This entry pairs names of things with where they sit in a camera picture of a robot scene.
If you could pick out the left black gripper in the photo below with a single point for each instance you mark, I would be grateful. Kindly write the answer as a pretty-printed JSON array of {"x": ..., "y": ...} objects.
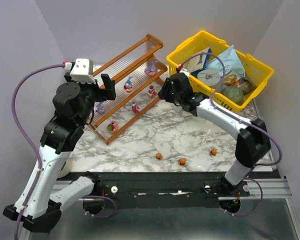
[{"x": 106, "y": 86}]

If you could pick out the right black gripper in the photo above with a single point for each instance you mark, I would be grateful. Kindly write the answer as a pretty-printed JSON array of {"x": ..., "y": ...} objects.
[{"x": 168, "y": 90}]

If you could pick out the purple sitting bunny toy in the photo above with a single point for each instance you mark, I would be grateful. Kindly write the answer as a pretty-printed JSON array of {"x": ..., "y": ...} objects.
[{"x": 100, "y": 109}]

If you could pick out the pink white cake toy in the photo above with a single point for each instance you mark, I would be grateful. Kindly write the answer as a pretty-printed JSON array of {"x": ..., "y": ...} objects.
[{"x": 152, "y": 93}]

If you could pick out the pink strawberry cake toy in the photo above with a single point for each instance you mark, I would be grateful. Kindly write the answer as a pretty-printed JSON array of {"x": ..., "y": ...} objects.
[{"x": 112, "y": 127}]

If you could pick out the dark pink cake toy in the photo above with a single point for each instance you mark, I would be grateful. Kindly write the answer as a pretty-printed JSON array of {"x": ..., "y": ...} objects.
[{"x": 135, "y": 108}]

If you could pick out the small burger toy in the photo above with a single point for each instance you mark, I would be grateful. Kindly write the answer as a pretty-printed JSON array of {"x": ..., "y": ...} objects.
[{"x": 159, "y": 156}]

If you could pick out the orange bear toy front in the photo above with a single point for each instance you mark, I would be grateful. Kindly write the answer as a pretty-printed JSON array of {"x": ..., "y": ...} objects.
[{"x": 182, "y": 161}]

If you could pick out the orange bear toy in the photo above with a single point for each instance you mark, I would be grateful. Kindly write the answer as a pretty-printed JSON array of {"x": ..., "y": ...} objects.
[
  {"x": 213, "y": 152},
  {"x": 182, "y": 161}
]

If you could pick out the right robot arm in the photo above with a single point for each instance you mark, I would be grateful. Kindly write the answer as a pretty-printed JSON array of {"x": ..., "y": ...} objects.
[{"x": 252, "y": 143}]

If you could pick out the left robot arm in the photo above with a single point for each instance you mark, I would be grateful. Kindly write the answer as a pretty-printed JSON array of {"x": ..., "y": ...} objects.
[{"x": 38, "y": 209}]

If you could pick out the wooden tiered shelf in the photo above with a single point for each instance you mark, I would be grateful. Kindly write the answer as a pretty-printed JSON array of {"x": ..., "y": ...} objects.
[{"x": 137, "y": 76}]

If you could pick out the blue white box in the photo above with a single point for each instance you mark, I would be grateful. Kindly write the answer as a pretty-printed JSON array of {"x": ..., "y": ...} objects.
[{"x": 198, "y": 64}]

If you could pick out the grey round tin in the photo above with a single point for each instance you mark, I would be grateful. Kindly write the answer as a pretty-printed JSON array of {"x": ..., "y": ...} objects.
[{"x": 210, "y": 77}]

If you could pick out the green melon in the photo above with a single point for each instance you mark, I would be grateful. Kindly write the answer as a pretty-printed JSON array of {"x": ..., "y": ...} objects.
[{"x": 233, "y": 93}]

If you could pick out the light blue chips bag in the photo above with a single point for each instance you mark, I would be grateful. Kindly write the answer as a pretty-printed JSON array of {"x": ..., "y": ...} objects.
[{"x": 234, "y": 69}]

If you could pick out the orange bear toy right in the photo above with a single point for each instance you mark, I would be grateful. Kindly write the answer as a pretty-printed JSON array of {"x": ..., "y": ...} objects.
[{"x": 213, "y": 152}]

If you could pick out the brown snack packet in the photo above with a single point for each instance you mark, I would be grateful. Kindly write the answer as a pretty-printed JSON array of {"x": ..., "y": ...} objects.
[{"x": 246, "y": 85}]

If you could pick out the tape roll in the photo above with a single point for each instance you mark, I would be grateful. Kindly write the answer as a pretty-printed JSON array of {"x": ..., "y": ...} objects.
[{"x": 66, "y": 169}]

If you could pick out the yellow plastic basket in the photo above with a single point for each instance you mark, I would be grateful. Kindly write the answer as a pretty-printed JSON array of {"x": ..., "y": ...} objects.
[{"x": 204, "y": 43}]

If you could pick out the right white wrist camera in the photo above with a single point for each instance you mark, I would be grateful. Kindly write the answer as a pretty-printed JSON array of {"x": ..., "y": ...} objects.
[{"x": 182, "y": 69}]

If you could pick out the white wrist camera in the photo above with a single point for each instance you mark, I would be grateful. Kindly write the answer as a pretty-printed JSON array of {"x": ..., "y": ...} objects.
[
  {"x": 80, "y": 71},
  {"x": 182, "y": 69}
]

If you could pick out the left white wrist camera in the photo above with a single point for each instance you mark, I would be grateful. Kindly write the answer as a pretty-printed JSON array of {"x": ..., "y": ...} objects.
[{"x": 80, "y": 71}]

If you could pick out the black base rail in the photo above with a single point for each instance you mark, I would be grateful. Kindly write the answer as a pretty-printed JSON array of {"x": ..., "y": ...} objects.
[{"x": 153, "y": 190}]

